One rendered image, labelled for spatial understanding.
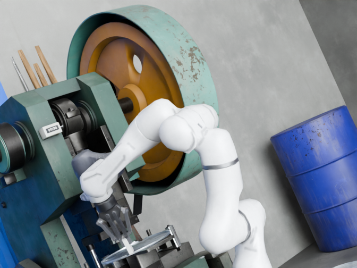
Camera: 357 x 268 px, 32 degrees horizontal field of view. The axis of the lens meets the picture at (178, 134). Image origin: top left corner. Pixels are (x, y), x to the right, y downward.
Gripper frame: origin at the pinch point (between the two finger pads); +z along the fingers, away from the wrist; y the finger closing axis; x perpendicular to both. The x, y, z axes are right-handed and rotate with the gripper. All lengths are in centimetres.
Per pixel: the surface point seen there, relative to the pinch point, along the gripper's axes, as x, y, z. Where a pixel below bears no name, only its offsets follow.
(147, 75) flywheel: 53, 29, -43
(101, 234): 13.7, -10.5, -1.9
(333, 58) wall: 323, 160, 65
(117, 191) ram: 25.7, 0.0, -11.0
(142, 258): 5.9, 1.2, 10.1
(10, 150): 13, -25, -47
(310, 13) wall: 339, 158, 23
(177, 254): 16.9, 11.5, 20.3
